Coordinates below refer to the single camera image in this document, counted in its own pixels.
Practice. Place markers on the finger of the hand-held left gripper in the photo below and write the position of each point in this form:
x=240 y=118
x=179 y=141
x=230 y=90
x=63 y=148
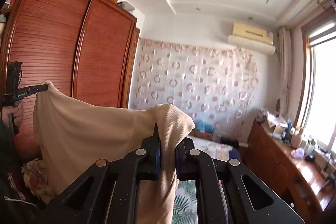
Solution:
x=40 y=88

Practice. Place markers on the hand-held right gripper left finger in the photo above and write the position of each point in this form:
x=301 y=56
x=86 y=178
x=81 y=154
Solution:
x=157 y=161

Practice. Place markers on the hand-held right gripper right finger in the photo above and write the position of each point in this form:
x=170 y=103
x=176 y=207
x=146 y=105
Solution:
x=179 y=163

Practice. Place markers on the beige printed t-shirt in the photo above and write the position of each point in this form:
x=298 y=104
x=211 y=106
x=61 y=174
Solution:
x=92 y=129

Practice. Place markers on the person's left hand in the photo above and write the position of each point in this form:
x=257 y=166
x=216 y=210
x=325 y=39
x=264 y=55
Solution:
x=18 y=116

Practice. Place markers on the floral quilt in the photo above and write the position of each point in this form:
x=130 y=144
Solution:
x=210 y=148

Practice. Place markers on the blue plastic bag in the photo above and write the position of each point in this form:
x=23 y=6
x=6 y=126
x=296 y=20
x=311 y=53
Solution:
x=204 y=126

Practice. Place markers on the brown slatted wooden wardrobe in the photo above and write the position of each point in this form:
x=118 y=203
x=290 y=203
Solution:
x=52 y=43

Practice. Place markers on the bed with dark blue sheet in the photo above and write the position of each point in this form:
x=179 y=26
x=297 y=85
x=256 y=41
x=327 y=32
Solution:
x=235 y=154

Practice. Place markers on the long wooden sideboard cabinet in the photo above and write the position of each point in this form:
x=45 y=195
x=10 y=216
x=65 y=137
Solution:
x=267 y=155

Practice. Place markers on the circle patterned sheer curtain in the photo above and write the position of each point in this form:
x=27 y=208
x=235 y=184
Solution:
x=197 y=77

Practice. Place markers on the open cardboard box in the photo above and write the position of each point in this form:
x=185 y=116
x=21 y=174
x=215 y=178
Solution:
x=275 y=127

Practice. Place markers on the white box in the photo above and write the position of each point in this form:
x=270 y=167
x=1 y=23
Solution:
x=126 y=5

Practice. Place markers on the white crumpled bag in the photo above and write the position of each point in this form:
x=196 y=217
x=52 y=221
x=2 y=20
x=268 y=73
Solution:
x=298 y=153

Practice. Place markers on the small black device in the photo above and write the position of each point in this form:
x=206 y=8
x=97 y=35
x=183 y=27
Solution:
x=309 y=157

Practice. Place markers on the green capped bottle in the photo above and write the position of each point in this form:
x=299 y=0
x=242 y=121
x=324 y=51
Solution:
x=311 y=146

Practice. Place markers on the bundled patterned window curtain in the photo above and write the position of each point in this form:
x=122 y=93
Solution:
x=284 y=69

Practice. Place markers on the wooden framed window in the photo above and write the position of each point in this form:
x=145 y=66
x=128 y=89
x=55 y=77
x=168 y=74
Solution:
x=320 y=95

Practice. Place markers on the cream wall air conditioner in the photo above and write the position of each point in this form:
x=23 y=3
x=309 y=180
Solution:
x=252 y=31

